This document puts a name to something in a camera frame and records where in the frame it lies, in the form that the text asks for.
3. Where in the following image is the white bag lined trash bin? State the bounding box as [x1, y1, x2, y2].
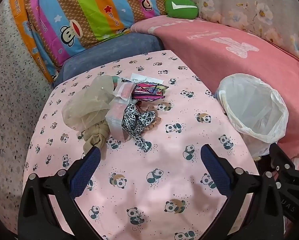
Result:
[214, 73, 289, 157]

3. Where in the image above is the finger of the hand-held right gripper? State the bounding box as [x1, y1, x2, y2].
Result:
[269, 142, 299, 173]
[276, 180, 299, 229]

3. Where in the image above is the leopard print scarf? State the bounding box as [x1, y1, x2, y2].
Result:
[121, 103, 156, 153]

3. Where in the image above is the pink panda print tablecloth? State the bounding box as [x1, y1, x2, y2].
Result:
[24, 50, 261, 240]

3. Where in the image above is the green check mark cushion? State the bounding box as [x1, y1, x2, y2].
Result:
[165, 0, 199, 20]

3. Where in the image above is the striped monkey print pillow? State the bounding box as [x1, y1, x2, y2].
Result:
[8, 0, 171, 83]

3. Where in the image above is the colourful patterned scarf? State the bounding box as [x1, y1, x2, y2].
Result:
[131, 80, 170, 103]

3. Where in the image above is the blue sofa cushion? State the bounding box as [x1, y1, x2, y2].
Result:
[53, 32, 165, 88]

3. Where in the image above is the pink blanket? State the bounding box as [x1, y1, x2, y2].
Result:
[130, 15, 299, 173]

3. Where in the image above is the beige nylon stocking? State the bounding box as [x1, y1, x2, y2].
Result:
[61, 75, 115, 161]

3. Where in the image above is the reddish brown velvet scrunchie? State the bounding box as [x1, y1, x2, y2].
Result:
[139, 106, 163, 133]

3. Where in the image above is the white paper slip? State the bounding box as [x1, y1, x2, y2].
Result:
[130, 73, 165, 86]

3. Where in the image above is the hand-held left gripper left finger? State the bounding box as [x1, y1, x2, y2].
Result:
[18, 146, 101, 240]

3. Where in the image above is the clear zip bag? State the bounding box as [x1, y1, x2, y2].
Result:
[105, 97, 133, 142]
[114, 79, 135, 105]

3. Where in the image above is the floral beige pillow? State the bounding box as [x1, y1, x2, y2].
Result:
[169, 0, 299, 67]

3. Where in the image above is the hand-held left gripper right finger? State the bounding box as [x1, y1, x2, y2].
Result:
[201, 144, 285, 240]

